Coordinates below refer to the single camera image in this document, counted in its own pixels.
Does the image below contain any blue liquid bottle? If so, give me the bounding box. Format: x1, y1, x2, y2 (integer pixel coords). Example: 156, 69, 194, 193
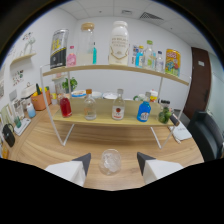
136, 92, 152, 123

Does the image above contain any clear bottle orange cap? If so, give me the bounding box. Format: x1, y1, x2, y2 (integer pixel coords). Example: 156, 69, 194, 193
83, 88, 98, 121

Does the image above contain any white milk bottle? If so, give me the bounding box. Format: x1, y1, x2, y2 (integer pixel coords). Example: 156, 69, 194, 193
108, 20, 130, 66

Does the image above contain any clear glass cup with ice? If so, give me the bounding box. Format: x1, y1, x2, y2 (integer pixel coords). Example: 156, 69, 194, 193
98, 148, 122, 176

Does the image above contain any green cup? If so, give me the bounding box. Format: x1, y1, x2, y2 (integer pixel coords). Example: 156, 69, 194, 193
13, 116, 23, 129

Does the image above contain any white notebook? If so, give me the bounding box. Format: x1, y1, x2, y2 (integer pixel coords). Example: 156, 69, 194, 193
168, 121, 193, 142

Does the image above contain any dark cylindrical tool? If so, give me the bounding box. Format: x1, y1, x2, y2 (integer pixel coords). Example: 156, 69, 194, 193
169, 113, 181, 127

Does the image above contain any green glass bottle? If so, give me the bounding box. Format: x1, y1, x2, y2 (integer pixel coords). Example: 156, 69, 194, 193
157, 99, 172, 125

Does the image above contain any red liquid bottle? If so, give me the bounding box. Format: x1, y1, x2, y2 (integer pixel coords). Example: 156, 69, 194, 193
59, 94, 73, 118

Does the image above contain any white kitchen scale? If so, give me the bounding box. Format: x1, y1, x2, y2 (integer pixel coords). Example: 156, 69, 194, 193
13, 117, 32, 137

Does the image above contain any black chair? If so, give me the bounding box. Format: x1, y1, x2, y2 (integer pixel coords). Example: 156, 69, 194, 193
196, 110, 224, 163

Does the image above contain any two-tier wooden shelf rack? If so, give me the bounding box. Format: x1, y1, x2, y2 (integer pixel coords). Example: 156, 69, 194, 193
39, 63, 192, 150

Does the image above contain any clear bottle red label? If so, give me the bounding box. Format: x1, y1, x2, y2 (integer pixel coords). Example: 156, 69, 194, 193
111, 88, 126, 121

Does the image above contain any small white blue bottle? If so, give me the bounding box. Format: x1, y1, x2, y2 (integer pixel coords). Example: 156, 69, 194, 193
26, 102, 37, 119

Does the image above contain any black kettle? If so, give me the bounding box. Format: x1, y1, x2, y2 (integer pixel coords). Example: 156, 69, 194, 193
1, 123, 16, 148

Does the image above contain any orange basket with fruit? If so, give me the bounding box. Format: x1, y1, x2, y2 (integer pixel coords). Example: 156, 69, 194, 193
31, 83, 52, 112

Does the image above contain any blue rimmed bowl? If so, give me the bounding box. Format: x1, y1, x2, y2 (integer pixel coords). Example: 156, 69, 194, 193
70, 89, 87, 99

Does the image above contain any potted green plant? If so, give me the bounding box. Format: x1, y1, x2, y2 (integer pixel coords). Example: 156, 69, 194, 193
61, 77, 78, 94

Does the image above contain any white kitchen appliance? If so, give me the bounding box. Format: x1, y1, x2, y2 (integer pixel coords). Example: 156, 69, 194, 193
20, 82, 38, 99

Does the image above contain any brown door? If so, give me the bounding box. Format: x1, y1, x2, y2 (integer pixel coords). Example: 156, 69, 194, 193
182, 46, 212, 120

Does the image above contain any clear bottle blue cap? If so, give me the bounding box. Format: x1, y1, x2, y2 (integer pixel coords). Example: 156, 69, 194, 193
155, 50, 165, 73

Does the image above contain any yellow colourful can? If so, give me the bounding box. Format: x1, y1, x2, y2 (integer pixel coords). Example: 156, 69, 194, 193
164, 48, 182, 77

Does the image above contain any small blue bottle yellow cap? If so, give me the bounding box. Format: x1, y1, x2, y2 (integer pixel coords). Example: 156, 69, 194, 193
135, 45, 145, 69

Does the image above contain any small pink bottle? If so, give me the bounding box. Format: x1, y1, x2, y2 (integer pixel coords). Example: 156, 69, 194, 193
66, 45, 77, 68

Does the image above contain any clear bottle green cap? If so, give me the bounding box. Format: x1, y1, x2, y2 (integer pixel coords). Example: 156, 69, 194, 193
143, 40, 156, 70

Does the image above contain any small teal bottle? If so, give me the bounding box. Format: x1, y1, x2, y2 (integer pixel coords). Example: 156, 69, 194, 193
92, 41, 98, 65

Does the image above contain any large silver black can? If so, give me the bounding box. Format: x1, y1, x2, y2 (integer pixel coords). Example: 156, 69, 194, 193
49, 28, 70, 70

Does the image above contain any white vase with flowers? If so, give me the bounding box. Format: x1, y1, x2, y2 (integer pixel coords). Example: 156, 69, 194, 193
22, 36, 36, 56

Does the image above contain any ceiling air vent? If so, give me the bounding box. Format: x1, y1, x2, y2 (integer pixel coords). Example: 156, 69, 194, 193
139, 11, 164, 21

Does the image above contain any wooden wall shelf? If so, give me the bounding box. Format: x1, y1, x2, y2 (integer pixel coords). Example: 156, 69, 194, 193
9, 52, 37, 67

